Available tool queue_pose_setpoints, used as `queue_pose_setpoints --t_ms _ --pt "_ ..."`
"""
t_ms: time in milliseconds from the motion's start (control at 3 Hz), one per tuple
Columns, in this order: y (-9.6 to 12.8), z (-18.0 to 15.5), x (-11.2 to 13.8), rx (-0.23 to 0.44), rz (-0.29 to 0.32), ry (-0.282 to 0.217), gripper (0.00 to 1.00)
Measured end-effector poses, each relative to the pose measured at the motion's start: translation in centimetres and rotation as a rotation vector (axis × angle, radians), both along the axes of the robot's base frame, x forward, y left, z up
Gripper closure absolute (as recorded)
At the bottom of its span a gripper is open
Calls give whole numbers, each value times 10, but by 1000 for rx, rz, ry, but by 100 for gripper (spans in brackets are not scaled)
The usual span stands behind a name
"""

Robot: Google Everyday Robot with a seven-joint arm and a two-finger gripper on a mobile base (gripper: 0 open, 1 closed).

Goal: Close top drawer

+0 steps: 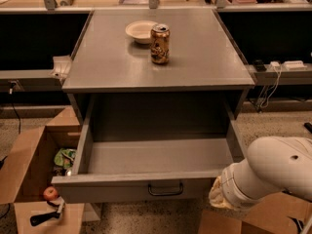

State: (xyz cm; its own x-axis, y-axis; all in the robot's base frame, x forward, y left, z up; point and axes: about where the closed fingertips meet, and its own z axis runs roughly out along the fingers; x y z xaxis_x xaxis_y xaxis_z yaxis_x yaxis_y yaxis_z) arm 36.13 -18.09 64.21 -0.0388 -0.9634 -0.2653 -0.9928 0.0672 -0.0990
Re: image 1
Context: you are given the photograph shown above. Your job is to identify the grey top drawer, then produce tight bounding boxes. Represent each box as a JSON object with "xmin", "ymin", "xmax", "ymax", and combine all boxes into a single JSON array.
[{"xmin": 53, "ymin": 94, "xmax": 244, "ymax": 203}]

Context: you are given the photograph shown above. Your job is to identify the cardboard box bottom right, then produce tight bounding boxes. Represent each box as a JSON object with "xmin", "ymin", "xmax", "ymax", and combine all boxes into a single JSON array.
[{"xmin": 197, "ymin": 193, "xmax": 312, "ymax": 234}]

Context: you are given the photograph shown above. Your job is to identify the black handled tool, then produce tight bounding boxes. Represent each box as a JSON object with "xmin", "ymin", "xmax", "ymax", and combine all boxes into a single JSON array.
[{"xmin": 30, "ymin": 197, "xmax": 65, "ymax": 226}]

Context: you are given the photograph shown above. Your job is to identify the black drawer handle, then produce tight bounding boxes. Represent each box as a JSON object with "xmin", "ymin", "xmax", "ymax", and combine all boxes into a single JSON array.
[{"xmin": 147, "ymin": 183, "xmax": 184, "ymax": 197}]

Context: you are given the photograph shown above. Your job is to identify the white charging cables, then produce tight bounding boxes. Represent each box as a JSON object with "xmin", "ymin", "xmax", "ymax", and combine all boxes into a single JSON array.
[{"xmin": 257, "ymin": 61, "xmax": 283, "ymax": 109}]

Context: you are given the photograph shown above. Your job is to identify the open cardboard box left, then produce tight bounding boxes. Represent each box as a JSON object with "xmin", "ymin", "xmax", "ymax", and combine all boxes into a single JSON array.
[{"xmin": 0, "ymin": 106, "xmax": 84, "ymax": 234}]

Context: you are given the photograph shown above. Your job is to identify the white paper bowl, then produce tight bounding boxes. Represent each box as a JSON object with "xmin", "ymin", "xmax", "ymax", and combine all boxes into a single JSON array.
[{"xmin": 125, "ymin": 20, "xmax": 156, "ymax": 44}]

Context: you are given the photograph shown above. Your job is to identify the green chip bag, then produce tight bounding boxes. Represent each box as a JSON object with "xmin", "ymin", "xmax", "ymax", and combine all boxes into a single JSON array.
[{"xmin": 54, "ymin": 148, "xmax": 76, "ymax": 169}]

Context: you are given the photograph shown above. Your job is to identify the grey metal cabinet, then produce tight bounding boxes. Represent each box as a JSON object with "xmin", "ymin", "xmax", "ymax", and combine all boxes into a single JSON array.
[{"xmin": 61, "ymin": 7, "xmax": 256, "ymax": 122}]

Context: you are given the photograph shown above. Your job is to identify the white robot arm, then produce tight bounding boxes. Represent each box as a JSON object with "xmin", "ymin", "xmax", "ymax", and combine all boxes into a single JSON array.
[{"xmin": 209, "ymin": 136, "xmax": 312, "ymax": 211}]

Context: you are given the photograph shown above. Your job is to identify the black cable left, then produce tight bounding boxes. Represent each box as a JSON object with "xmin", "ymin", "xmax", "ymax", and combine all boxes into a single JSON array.
[{"xmin": 8, "ymin": 81, "xmax": 22, "ymax": 135}]

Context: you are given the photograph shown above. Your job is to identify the gold drink can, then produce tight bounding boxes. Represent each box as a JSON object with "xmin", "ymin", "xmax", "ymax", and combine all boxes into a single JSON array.
[{"xmin": 150, "ymin": 23, "xmax": 170, "ymax": 64}]

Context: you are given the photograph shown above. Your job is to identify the red apple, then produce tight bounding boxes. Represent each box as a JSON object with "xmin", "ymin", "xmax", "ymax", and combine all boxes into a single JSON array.
[{"xmin": 43, "ymin": 186, "xmax": 59, "ymax": 201}]

